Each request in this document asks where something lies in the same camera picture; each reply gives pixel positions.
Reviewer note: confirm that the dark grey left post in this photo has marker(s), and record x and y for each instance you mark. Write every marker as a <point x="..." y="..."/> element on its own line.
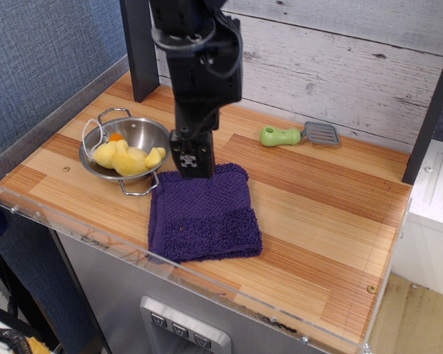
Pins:
<point x="142" y="60"/>

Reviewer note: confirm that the clear acrylic front guard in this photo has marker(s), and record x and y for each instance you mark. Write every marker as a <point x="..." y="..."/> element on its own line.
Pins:
<point x="319" y="278"/>

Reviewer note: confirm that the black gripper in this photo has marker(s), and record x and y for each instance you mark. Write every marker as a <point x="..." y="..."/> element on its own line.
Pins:
<point x="206" y="74"/>

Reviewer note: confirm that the stainless steel cabinet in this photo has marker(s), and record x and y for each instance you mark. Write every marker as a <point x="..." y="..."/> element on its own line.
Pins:
<point x="114" y="287"/>

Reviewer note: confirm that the stainless steel bowl with handles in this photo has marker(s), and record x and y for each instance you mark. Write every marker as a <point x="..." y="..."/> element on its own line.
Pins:
<point x="139" y="132"/>

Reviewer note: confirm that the yellow plush duck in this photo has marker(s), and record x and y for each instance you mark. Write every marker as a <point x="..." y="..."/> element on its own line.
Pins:
<point x="126" y="160"/>

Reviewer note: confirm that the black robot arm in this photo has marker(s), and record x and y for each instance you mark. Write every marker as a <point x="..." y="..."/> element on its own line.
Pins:
<point x="184" y="16"/>

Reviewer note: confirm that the silver button control panel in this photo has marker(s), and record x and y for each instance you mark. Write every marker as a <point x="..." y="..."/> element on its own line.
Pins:
<point x="171" y="331"/>

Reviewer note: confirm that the dark grey right post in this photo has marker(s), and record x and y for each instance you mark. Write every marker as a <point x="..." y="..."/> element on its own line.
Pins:
<point x="425" y="135"/>

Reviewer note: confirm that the white side cabinet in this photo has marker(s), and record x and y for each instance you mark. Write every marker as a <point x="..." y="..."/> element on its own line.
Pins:
<point x="419" y="253"/>

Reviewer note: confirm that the dark grey post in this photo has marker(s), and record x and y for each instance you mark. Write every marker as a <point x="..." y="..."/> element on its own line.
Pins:
<point x="142" y="60"/>
<point x="425" y="135"/>

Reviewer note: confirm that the green handled grey spatula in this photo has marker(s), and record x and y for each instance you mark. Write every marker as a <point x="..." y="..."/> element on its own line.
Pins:
<point x="317" y="133"/>

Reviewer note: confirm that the purple terry cloth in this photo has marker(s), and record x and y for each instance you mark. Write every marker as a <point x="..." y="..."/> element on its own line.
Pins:
<point x="196" y="219"/>

